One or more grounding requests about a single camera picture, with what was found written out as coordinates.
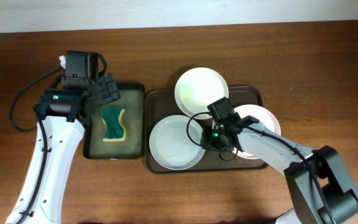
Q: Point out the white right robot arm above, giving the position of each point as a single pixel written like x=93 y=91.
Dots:
x=320 y=185

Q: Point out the white plate right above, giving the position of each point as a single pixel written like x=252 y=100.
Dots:
x=265 y=117

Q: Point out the grey white plate bottom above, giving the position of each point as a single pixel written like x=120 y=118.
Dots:
x=174 y=142

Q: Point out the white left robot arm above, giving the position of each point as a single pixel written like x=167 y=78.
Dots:
x=63 y=115

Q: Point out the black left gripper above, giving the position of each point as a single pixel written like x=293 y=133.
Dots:
x=109 y=88

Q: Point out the cream plate top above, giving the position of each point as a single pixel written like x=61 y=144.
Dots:
x=197 y=88

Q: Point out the black water tray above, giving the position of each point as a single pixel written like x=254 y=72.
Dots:
x=132 y=147

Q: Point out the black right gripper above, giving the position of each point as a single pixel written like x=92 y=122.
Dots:
x=206 y=140

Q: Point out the green yellow sponge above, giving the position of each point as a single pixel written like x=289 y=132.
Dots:
x=112 y=119

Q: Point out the brown serving tray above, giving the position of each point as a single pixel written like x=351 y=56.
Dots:
x=161 y=103

